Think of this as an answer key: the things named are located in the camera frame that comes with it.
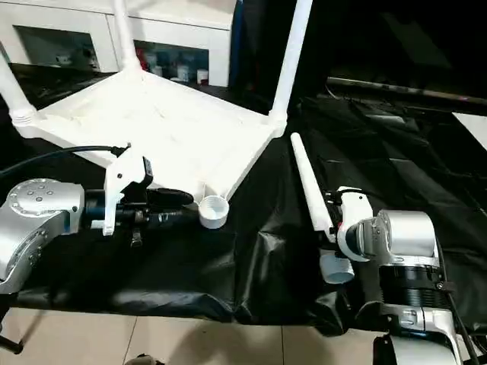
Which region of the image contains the white plastic table leg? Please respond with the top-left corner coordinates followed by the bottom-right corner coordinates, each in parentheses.
top-left (0, 40), bottom-right (40, 129)
top-left (266, 0), bottom-right (315, 123)
top-left (289, 132), bottom-right (356, 286)
top-left (113, 0), bottom-right (143, 78)

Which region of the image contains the white plastic table top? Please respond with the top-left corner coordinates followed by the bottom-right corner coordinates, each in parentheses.
top-left (11, 68), bottom-right (289, 230)

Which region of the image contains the black table mat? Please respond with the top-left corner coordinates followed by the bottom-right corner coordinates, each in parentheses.
top-left (0, 62), bottom-right (487, 338)

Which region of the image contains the dark metal rod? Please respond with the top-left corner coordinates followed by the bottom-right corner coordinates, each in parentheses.
top-left (326, 75), bottom-right (487, 106)

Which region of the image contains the white flat board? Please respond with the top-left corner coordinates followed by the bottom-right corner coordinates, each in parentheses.
top-left (451, 111), bottom-right (487, 150)

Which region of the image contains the black backdrop cloth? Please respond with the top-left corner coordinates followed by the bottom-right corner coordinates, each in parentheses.
top-left (231, 0), bottom-right (487, 100)

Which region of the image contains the white glass-door cabinet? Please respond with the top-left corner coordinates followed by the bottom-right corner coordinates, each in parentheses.
top-left (0, 0), bottom-right (234, 87)

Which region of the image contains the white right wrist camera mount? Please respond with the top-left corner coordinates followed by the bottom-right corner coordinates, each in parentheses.
top-left (336, 186), bottom-right (374, 264)

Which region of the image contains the black left wrist camera cable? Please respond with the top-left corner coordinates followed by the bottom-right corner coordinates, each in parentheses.
top-left (0, 141), bottom-right (132, 180)

